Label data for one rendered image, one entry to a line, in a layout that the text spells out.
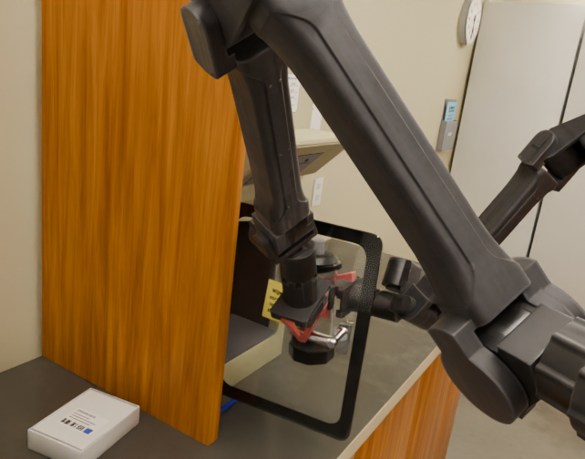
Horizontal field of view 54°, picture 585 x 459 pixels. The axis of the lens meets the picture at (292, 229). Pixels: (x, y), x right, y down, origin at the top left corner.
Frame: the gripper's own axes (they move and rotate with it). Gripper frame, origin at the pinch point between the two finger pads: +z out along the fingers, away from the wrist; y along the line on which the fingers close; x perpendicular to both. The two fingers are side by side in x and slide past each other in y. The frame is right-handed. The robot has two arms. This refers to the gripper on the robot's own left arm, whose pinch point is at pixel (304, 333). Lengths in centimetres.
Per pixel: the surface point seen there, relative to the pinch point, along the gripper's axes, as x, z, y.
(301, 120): -19.9, -17.1, -41.6
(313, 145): -9.9, -20.5, -27.3
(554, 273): 44, 187, -255
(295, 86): -20, -25, -41
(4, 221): -67, -9, 4
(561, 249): 45, 172, -262
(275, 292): -8.3, -1.9, -5.3
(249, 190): -21.4, -11.7, -20.4
